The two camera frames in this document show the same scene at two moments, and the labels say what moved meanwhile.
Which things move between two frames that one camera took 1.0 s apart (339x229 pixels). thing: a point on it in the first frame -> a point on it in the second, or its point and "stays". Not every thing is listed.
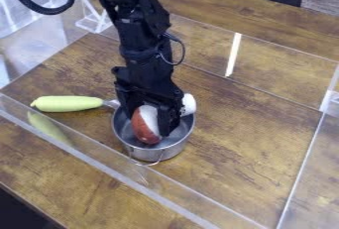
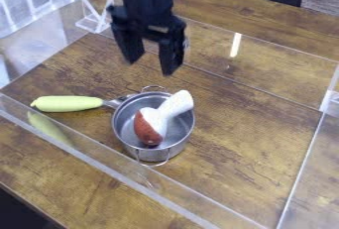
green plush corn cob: [67, 103] stays
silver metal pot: [146, 154] stays
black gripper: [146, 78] -> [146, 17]
